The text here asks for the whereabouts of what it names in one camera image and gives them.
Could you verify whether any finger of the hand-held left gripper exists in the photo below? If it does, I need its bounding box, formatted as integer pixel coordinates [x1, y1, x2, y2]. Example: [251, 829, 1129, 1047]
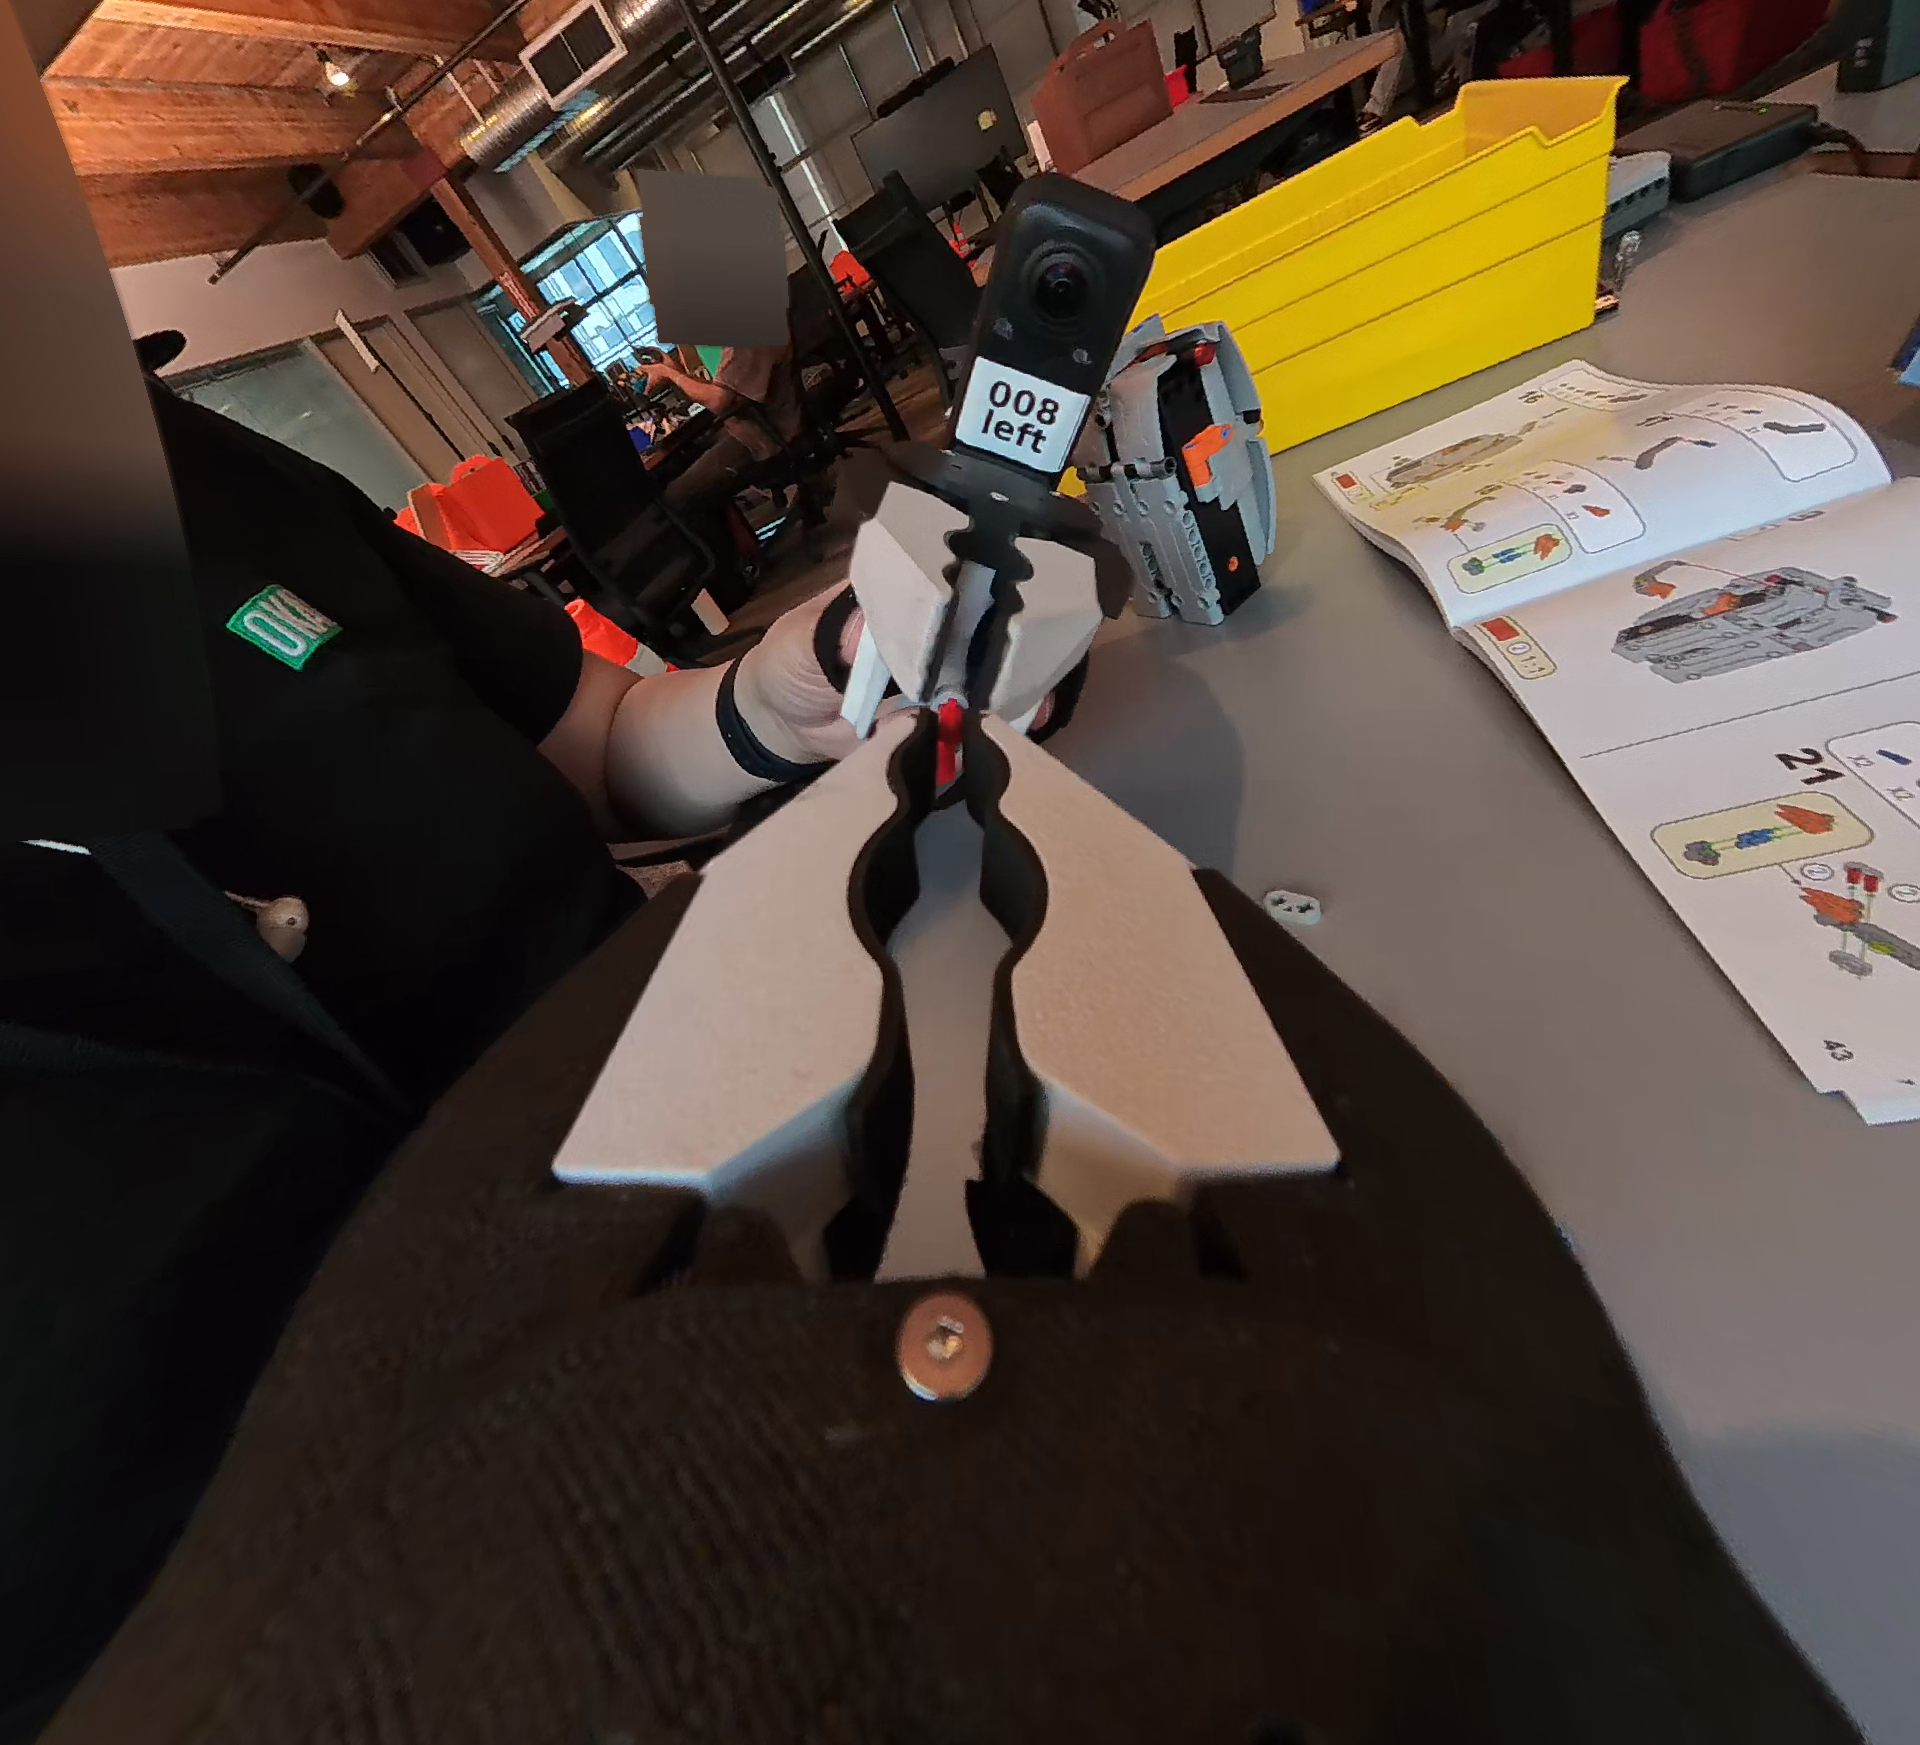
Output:
[981, 542, 1135, 709]
[837, 485, 971, 737]

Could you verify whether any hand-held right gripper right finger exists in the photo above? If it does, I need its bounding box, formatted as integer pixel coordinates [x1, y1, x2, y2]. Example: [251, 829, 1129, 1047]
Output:
[965, 723, 1341, 1277]

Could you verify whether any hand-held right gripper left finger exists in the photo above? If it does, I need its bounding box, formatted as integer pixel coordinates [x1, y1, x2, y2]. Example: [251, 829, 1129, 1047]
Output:
[551, 718, 934, 1277]

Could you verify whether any person's left forearm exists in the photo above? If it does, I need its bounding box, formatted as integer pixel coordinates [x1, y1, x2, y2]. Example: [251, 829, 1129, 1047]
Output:
[539, 651, 752, 839]

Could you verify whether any grey desk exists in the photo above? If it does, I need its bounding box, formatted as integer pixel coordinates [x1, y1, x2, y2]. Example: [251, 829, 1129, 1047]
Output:
[606, 73, 1920, 1745]

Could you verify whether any person's left hand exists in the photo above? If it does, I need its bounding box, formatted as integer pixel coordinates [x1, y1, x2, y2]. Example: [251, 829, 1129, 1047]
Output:
[756, 587, 911, 772]

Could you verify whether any grey toy robot assembly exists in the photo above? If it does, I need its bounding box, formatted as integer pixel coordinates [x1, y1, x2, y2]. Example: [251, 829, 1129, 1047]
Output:
[1080, 318, 1276, 623]

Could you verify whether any black monitor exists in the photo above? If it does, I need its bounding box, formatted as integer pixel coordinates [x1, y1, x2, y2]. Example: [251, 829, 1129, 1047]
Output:
[851, 48, 1024, 221]

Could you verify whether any brown paper bag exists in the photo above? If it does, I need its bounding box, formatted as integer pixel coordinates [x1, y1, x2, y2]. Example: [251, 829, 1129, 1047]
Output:
[1029, 18, 1168, 170]

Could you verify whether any black wristband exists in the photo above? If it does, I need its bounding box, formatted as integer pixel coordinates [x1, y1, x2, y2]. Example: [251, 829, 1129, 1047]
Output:
[713, 654, 803, 787]

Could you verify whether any black office chair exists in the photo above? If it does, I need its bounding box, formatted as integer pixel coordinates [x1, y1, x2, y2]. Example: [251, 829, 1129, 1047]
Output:
[507, 378, 722, 660]

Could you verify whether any yellow plastic bin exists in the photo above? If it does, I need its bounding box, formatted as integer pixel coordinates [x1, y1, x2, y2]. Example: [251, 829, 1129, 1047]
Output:
[1110, 78, 1628, 457]

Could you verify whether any orange bin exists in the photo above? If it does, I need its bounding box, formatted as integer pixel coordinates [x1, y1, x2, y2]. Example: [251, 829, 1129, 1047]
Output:
[396, 455, 547, 570]

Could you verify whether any person's black shirt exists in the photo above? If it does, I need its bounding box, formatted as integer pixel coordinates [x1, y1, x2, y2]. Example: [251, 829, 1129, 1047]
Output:
[0, 335, 646, 1745]

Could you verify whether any open instruction booklet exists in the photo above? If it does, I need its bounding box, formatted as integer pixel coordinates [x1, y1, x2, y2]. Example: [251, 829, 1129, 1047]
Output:
[1311, 360, 1920, 1125]

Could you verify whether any dark green case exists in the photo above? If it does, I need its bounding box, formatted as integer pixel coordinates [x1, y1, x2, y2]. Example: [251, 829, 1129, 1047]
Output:
[1611, 103, 1824, 203]

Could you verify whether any red bag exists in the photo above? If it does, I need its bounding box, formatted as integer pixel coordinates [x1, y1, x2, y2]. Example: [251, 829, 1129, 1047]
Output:
[1634, 0, 1849, 104]

